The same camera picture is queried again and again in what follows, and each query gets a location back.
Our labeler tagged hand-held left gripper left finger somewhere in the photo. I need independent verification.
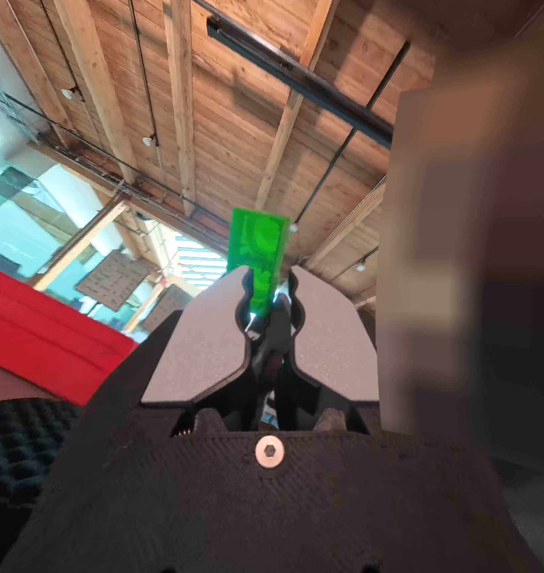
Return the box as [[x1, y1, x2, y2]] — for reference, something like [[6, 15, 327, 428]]
[[141, 265, 251, 406]]

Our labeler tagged red plastic storage bin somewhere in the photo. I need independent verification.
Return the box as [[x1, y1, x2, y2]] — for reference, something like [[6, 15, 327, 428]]
[[0, 263, 137, 406]]

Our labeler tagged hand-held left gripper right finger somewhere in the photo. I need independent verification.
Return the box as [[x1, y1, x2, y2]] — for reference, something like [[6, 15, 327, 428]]
[[288, 265, 381, 402]]

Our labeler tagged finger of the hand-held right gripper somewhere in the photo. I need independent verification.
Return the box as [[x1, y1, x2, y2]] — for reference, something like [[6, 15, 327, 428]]
[[259, 301, 295, 359]]

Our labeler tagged handwritten whiteboard sign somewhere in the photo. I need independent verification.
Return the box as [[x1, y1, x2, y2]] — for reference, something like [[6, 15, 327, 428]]
[[74, 249, 150, 312], [141, 284, 195, 333]]

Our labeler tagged black foam pad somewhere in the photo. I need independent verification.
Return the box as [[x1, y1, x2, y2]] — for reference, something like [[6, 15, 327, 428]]
[[0, 398, 84, 522]]

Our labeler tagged black ceiling track rail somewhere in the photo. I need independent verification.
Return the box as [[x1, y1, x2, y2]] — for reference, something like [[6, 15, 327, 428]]
[[206, 16, 395, 149]]

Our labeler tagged wooden support post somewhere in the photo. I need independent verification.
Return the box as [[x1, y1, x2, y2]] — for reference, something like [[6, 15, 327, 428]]
[[32, 201, 130, 292]]

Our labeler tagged green rectangular plastic block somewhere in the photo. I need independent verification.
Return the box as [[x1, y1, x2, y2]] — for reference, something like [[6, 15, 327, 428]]
[[226, 206, 293, 318]]

